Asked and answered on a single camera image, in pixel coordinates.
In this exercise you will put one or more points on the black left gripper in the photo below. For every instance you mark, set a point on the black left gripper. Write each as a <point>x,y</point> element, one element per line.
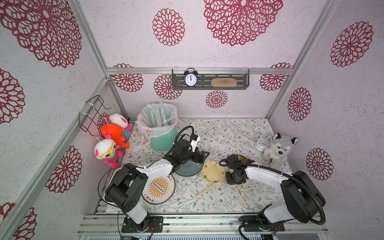
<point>202,155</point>

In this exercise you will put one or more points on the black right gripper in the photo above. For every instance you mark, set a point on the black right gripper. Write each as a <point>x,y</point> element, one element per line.
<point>235,177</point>

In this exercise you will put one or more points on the bare chopsticks pair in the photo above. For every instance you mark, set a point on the bare chopsticks pair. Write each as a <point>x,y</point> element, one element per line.
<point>240,196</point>
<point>217,173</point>

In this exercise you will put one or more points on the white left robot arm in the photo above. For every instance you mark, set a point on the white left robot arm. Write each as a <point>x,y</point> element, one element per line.
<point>127,186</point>

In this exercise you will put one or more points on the dark green glass plate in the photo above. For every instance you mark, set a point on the dark green glass plate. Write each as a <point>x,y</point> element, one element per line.
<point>189,169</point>

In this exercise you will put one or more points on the yellow patterned plate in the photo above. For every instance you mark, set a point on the yellow patterned plate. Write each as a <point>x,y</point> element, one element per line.
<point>242,158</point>

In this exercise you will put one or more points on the cream yellow plate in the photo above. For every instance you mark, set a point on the cream yellow plate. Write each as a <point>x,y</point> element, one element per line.
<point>208,173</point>

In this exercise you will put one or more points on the small white round gauge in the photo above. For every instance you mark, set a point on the small white round gauge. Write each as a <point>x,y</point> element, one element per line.
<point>261,144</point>

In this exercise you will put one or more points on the green trash bin with bag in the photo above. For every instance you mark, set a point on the green trash bin with bag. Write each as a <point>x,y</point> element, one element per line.
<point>157,124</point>

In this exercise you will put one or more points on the white orange patterned plate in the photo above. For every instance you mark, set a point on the white orange patterned plate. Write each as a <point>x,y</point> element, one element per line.
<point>159,190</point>

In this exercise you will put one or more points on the husky plush toy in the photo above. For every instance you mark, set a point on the husky plush toy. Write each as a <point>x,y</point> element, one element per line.
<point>277,152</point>

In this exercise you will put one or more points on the black alarm clock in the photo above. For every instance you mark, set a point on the black alarm clock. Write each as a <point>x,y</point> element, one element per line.
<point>191,77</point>

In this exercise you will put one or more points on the red orange plush toy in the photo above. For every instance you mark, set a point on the red orange plush toy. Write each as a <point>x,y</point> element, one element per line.
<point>114,132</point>

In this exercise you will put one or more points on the wooden brush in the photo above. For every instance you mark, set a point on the wooden brush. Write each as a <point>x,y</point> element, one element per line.
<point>224,83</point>

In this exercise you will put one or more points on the white pink plush doll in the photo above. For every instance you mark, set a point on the white pink plush doll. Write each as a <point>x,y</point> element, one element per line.
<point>119,120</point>

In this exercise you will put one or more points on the white plush doll yellow glasses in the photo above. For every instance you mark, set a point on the white plush doll yellow glasses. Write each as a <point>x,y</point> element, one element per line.
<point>108,151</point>

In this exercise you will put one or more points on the white container green inside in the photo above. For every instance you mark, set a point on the white container green inside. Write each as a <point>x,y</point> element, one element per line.
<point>105,196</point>

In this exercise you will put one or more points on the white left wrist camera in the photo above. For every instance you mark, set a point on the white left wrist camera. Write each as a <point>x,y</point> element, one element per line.
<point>194,139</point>

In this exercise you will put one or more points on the grey wall shelf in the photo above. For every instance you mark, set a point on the grey wall shelf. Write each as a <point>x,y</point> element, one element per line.
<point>204,80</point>

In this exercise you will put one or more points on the black wire rack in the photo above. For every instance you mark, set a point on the black wire rack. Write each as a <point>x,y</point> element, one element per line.
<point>87,119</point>

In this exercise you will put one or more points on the metal base rail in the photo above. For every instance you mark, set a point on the metal base rail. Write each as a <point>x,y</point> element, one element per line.
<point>195,227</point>

